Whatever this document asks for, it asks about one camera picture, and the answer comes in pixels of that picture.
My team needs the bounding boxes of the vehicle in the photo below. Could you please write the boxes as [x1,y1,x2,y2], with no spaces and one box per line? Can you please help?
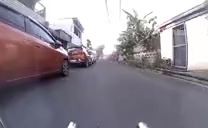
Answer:
[88,49,98,64]

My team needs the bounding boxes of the red car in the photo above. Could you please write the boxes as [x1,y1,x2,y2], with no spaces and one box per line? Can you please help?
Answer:
[67,45,93,68]

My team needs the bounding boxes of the grey asphalt road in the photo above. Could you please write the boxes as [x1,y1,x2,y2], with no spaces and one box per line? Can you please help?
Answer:
[0,58,208,128]

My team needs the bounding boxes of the leafy green trees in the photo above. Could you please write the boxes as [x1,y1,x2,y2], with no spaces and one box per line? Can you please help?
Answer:
[115,8,159,58]

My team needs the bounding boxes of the pale multi-storey building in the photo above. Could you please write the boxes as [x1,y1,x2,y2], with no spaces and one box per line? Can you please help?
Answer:
[49,17,85,48]

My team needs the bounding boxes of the robot's own part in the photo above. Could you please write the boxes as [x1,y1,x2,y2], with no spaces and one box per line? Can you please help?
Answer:
[67,120,77,128]
[137,121,150,128]

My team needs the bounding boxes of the orange car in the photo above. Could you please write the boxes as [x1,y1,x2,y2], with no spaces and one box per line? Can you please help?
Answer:
[0,2,71,88]

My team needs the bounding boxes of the concrete kerb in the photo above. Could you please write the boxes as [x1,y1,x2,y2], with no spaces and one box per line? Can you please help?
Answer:
[134,63,208,90]

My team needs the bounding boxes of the white building with grey door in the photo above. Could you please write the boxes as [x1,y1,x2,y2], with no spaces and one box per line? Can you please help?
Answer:
[155,0,208,72]

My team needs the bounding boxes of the low block wall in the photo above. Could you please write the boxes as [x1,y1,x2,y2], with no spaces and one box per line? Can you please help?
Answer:
[132,49,160,63]

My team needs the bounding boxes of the overhead wires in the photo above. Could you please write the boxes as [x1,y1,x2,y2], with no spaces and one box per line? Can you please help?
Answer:
[103,0,123,24]

